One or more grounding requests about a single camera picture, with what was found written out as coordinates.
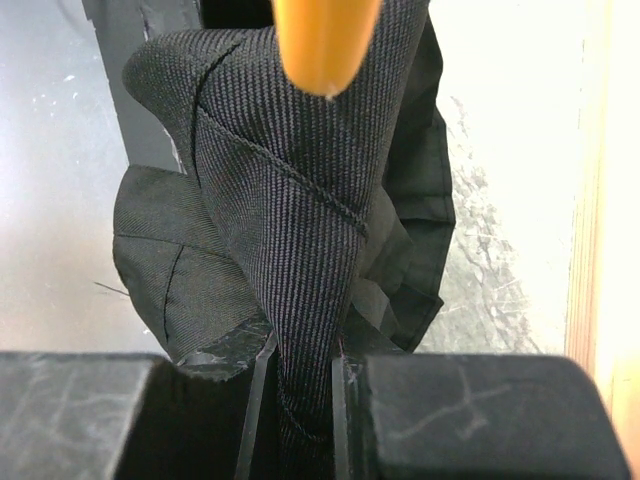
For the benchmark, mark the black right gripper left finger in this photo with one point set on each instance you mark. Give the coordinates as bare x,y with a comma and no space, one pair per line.
240,422

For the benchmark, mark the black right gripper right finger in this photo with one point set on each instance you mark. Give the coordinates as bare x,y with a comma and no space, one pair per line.
353,431

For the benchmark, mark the black garment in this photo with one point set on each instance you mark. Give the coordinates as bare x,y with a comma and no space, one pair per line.
271,216

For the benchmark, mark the yellow plastic hanger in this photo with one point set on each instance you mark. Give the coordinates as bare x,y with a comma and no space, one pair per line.
322,43

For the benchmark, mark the wooden clothes rack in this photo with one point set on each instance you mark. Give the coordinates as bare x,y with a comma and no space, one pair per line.
605,255

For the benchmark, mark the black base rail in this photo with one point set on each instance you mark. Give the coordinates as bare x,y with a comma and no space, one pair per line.
122,29

